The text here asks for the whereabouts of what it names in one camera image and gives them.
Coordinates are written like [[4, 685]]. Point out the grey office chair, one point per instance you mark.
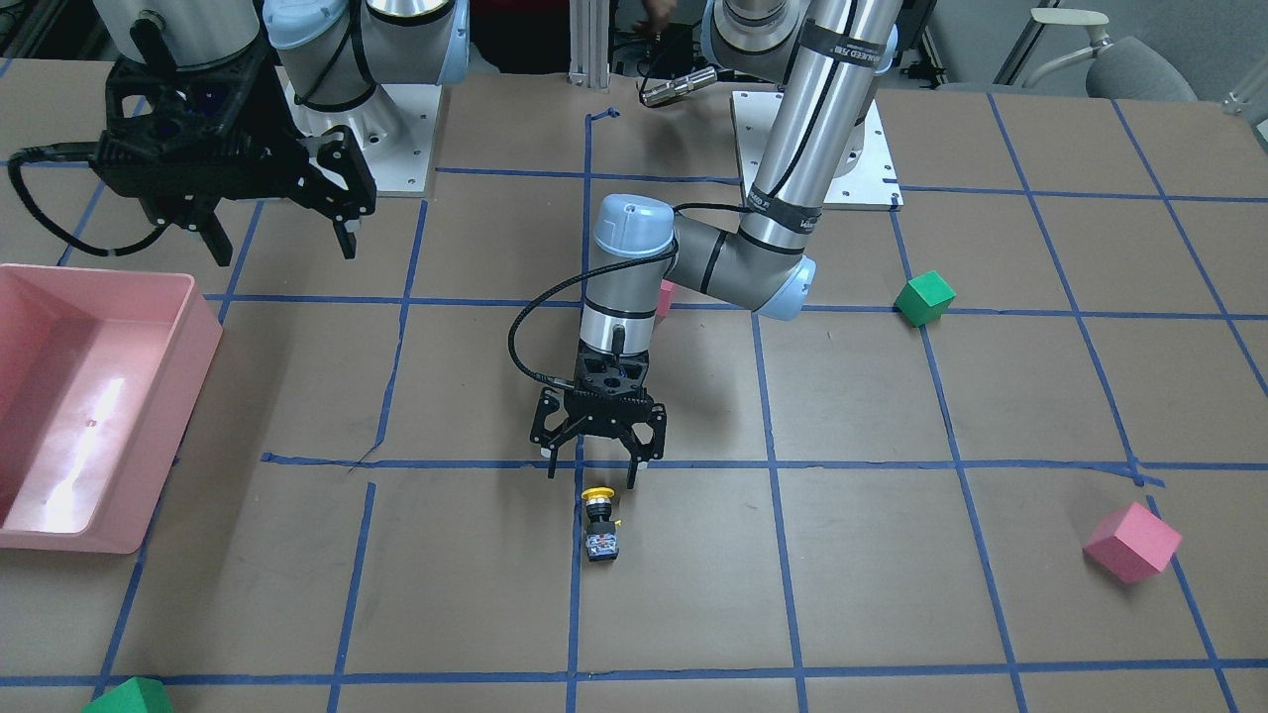
[[1119, 69]]

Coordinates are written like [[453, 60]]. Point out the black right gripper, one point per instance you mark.
[[260, 107]]

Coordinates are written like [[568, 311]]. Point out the green cube near base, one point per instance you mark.
[[924, 298]]

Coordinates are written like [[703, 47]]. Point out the green cube near tray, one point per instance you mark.
[[135, 695]]

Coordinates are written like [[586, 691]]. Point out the yellow push button switch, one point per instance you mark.
[[600, 541]]

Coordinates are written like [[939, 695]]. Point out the pink plastic tray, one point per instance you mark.
[[100, 371]]

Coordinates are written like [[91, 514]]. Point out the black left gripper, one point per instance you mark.
[[548, 424]]

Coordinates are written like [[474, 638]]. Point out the pink cube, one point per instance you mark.
[[666, 298], [1133, 543]]

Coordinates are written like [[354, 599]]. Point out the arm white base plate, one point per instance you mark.
[[865, 177], [396, 129]]

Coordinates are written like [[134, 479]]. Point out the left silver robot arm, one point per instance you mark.
[[823, 57]]

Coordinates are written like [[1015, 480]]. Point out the aluminium frame post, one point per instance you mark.
[[590, 44]]

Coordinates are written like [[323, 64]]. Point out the pink cube far side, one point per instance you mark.
[[1133, 543]]

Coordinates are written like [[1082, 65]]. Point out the pink cube near centre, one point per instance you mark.
[[666, 298]]

